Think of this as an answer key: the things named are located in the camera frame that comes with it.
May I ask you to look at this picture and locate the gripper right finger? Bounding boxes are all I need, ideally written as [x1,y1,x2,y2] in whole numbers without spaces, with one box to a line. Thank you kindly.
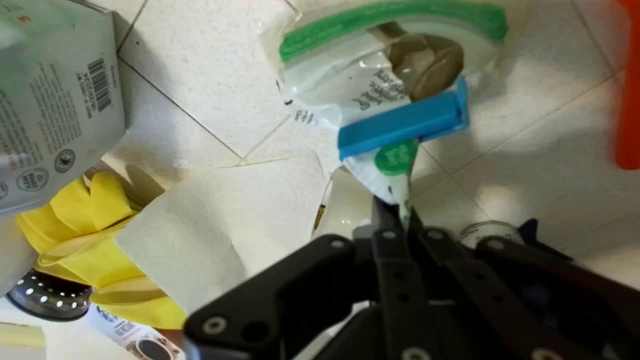
[411,218,640,360]

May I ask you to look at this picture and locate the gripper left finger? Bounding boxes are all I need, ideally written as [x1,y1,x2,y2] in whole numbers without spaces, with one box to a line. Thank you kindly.
[182,196,432,360]

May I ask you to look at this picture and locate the clear plastic bag green zip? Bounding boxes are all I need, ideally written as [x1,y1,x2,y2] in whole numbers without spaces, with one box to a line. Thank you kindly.
[260,0,509,227]

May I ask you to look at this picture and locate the blue bag clip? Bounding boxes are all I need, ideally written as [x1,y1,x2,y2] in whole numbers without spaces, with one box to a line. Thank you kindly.
[337,76,471,162]

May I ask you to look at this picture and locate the clear round lid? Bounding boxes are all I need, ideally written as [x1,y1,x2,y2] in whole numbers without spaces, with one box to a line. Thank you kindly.
[457,220,526,250]

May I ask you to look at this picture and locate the white paper towel roll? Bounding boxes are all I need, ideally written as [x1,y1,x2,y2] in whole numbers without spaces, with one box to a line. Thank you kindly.
[114,151,342,316]

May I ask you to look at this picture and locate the white coffee packet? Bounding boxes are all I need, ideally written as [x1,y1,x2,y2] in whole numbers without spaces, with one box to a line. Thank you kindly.
[87,303,187,360]

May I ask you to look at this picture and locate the yellow rubber gloves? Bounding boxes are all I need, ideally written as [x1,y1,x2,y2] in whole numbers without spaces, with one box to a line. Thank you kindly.
[16,171,188,331]

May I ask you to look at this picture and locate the orange plastic object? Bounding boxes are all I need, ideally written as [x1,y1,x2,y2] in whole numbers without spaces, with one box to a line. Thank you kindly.
[613,0,640,171]

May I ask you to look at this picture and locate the perforated metal strainer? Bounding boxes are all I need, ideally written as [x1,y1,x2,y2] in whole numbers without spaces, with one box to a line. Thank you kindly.
[6,269,94,322]

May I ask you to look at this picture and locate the yellow sponge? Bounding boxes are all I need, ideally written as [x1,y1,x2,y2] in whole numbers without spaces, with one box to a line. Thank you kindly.
[0,322,47,360]

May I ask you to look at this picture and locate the grey printed carton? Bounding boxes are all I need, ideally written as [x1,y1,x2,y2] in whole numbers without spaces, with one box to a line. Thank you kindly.
[0,0,127,217]

